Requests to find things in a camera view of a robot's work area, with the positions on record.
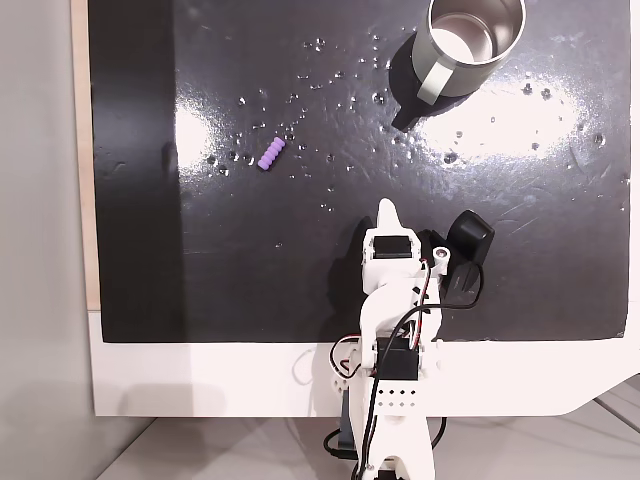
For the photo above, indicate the purple ribbed pen grip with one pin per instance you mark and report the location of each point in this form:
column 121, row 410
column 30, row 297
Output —
column 271, row 155

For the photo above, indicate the black glossy mat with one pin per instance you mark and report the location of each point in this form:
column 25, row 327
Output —
column 300, row 250

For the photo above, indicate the pale green steel mug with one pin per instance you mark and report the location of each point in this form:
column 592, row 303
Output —
column 450, row 70

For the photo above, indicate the black camera box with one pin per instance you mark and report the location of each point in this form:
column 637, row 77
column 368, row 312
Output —
column 470, row 235

